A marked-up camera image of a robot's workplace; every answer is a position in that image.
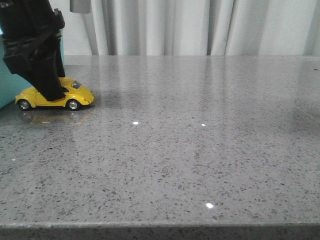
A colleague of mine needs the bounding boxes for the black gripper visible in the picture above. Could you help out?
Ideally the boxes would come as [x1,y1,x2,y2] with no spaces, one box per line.
[0,0,65,101]

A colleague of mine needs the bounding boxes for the light blue plastic box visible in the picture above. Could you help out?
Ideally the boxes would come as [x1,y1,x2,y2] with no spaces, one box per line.
[0,27,66,109]

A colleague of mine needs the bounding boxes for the beige pleated curtain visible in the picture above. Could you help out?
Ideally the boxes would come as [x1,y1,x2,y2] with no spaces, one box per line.
[59,0,320,57]

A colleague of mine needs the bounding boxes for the yellow toy beetle car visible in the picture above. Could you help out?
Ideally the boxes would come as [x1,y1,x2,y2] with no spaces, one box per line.
[15,77,95,111]

